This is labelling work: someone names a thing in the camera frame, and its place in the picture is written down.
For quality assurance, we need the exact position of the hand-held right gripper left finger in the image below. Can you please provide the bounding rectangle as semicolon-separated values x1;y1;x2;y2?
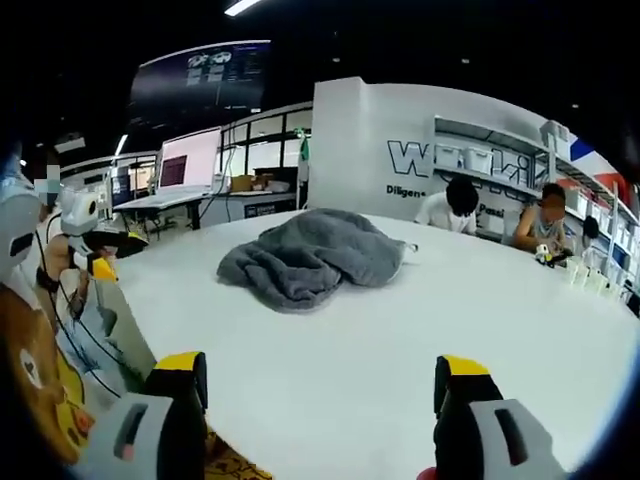
74;351;209;480

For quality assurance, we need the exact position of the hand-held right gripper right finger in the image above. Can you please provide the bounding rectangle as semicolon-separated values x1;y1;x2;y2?
432;354;572;480

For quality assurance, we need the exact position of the grey towel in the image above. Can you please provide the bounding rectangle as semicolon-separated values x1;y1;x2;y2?
216;207;419;315

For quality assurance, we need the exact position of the white background desk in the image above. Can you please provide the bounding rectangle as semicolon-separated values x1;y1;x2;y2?
111;185;214;229

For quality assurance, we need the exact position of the white worn chest device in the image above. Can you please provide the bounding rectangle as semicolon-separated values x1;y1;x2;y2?
0;191;43;289

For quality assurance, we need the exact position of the grey side panel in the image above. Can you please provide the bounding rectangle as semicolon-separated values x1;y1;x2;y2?
93;278;158;382

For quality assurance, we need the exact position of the pink lit monitor screen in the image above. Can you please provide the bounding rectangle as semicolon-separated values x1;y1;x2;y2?
157;126;222;195

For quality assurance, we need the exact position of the bear printed clothing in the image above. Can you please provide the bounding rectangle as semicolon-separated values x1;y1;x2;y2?
0;282;264;480

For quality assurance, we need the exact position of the white table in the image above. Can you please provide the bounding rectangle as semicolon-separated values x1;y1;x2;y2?
107;207;632;480

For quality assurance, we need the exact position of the large dark overhead screen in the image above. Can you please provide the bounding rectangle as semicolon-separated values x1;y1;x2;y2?
125;39;273;129

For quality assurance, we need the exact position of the group of small white containers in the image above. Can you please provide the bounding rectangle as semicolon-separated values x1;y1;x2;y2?
566;254;610;299

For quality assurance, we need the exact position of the shelf rack with white bins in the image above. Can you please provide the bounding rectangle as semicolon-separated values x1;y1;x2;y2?
569;149;640;309

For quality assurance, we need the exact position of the white printed booth panel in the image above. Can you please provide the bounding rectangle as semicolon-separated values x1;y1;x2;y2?
305;75;571;241

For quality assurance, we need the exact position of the ceiling light strip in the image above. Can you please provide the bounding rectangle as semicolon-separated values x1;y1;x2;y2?
223;0;262;16

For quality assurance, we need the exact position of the black cable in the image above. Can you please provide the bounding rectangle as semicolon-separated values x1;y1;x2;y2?
34;219;124;399

